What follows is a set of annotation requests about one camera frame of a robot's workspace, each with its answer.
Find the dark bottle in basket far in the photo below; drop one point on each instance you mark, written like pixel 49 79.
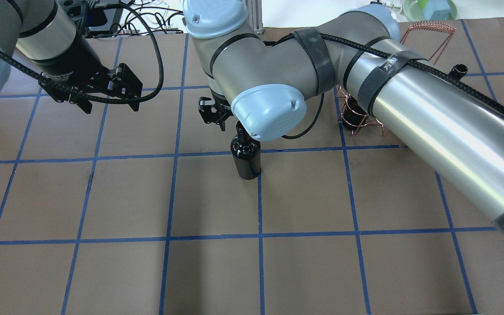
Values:
pixel 458 71

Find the dark bottle in basket near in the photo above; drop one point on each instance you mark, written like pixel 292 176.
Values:
pixel 353 116

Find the green foam cube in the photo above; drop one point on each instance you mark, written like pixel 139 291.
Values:
pixel 416 7

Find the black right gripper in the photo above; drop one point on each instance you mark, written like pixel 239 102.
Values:
pixel 212 113

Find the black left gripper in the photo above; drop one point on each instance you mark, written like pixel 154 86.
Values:
pixel 75 61

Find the aluminium frame post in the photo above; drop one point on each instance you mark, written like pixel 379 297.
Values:
pixel 255 15

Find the dark glass wine bottle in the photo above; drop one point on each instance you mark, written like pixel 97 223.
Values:
pixel 246 152

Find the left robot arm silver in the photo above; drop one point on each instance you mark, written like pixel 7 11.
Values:
pixel 51 33

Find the dark bottle in basket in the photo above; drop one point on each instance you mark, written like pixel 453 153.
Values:
pixel 353 116
pixel 458 71

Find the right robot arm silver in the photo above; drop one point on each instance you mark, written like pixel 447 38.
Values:
pixel 454 128

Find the blue foam cube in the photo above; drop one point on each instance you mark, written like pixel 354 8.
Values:
pixel 437 10

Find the green glass bowl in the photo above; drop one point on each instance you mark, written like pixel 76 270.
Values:
pixel 452 15

